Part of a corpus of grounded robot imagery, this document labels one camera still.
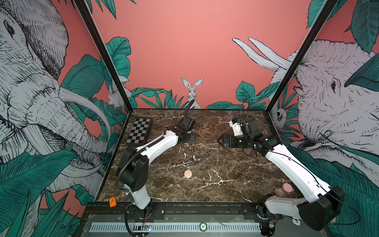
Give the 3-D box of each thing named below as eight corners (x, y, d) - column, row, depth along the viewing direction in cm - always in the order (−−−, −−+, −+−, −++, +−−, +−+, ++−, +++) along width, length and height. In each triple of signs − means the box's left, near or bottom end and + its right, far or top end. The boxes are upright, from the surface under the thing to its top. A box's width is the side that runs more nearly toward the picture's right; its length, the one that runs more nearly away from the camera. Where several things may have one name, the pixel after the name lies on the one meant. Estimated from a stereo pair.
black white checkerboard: (128, 145, 101) (125, 142, 98) (136, 120, 116) (134, 117, 112) (146, 145, 101) (145, 142, 98) (152, 120, 116) (151, 117, 112)
